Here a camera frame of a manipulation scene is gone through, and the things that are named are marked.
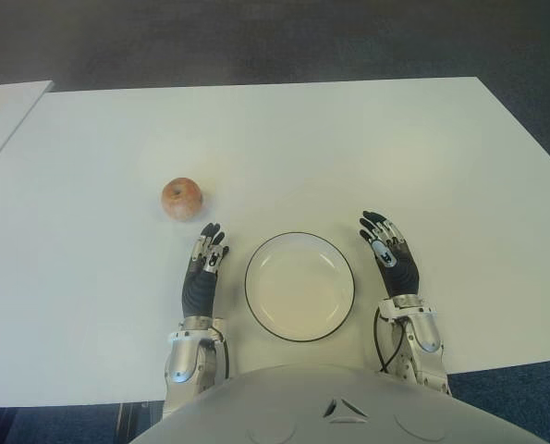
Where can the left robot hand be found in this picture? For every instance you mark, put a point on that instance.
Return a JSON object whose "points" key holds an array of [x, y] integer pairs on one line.
{"points": [[199, 291]]}

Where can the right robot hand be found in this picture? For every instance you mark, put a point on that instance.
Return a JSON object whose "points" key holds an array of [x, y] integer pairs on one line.
{"points": [[401, 275]]}

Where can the red apple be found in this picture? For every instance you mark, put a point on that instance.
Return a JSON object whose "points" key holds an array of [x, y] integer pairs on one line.
{"points": [[182, 200]]}

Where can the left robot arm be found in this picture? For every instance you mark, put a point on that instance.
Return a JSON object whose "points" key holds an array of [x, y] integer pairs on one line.
{"points": [[184, 356]]}

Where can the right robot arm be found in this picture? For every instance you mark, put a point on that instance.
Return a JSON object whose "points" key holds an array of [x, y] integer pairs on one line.
{"points": [[424, 333]]}

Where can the white plate with black rim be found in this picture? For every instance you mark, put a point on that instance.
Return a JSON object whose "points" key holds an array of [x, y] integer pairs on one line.
{"points": [[300, 289]]}

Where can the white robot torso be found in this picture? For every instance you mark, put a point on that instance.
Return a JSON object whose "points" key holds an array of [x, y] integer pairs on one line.
{"points": [[348, 407]]}

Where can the white side table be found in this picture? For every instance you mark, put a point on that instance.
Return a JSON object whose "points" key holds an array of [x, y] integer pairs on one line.
{"points": [[6, 115]]}

